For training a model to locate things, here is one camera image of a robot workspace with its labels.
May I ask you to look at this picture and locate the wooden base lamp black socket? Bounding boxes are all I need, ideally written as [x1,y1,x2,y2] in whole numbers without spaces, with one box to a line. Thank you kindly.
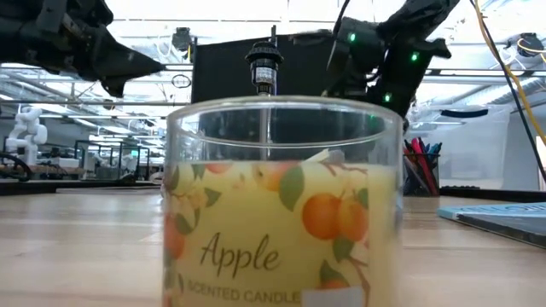
[244,40,285,159]

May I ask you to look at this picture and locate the yellow hanging cable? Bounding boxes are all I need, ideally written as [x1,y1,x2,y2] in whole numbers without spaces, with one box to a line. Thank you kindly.
[471,0,546,148]

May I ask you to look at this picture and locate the black cable loop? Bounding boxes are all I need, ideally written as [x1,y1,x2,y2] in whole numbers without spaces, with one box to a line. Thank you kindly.
[171,73,193,90]

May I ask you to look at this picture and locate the black hanging cable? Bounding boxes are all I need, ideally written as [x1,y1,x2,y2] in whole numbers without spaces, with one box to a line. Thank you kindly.
[468,0,546,182]

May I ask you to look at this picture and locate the black curved tube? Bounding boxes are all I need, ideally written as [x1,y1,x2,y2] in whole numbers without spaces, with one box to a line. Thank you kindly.
[0,152,32,181]

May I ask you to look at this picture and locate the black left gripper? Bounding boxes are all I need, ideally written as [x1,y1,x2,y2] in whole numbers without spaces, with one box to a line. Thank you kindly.
[0,0,167,99]

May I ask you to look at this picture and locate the clear plastic storage bin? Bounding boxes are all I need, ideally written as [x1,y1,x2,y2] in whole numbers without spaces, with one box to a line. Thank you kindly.
[400,104,512,192]

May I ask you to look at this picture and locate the black mesh pen holder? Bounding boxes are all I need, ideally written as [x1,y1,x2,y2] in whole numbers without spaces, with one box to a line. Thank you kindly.
[402,151,443,198]

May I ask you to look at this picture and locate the small yellow round object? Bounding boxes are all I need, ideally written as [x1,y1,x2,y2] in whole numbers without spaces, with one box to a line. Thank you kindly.
[161,95,405,307]

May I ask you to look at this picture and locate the black ceiling cord reel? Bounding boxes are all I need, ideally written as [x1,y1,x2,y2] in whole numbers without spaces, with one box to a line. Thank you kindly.
[171,26,194,53]
[516,32,545,59]

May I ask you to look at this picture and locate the Yellowstone waterfall book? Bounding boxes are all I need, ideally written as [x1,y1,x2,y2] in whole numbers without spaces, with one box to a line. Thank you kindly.
[436,201,546,251]

